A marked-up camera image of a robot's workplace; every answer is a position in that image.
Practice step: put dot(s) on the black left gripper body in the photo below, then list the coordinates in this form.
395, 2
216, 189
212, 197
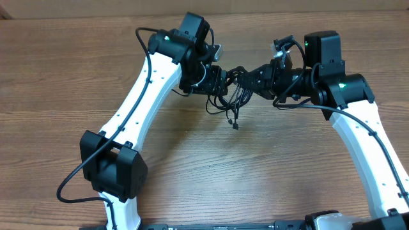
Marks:
202, 80

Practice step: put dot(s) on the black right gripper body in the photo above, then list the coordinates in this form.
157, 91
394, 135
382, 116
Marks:
277, 79

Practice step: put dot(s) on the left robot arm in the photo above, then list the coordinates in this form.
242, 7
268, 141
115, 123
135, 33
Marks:
111, 158

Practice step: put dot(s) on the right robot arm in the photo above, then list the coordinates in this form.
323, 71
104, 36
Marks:
348, 102

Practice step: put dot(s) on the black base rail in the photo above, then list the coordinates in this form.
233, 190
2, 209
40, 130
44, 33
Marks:
223, 226

